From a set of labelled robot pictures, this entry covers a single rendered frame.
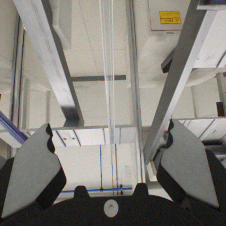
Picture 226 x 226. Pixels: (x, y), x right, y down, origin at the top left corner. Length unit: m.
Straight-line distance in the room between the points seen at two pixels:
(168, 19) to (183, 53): 0.35
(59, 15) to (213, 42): 0.30
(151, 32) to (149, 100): 1.75
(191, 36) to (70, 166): 2.28
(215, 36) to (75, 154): 2.18
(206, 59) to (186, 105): 2.24
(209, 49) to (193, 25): 0.06
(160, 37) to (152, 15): 0.11
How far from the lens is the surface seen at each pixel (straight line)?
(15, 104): 0.82
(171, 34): 0.60
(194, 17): 0.31
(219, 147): 0.67
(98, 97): 2.13
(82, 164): 2.24
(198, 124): 0.50
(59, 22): 0.25
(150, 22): 0.61
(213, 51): 0.34
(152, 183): 0.73
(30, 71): 1.03
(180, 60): 0.32
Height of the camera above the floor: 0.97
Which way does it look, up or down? 6 degrees down
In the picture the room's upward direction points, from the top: 178 degrees clockwise
